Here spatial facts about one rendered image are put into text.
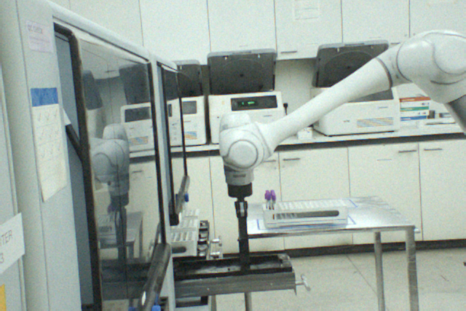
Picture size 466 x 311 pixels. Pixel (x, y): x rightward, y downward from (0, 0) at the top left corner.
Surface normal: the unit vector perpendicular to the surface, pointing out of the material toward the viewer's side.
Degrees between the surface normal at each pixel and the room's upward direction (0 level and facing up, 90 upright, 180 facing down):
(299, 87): 90
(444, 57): 84
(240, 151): 94
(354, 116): 90
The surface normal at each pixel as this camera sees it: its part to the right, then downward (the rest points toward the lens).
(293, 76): 0.04, 0.10
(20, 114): 0.73, 0.02
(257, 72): 0.08, 0.84
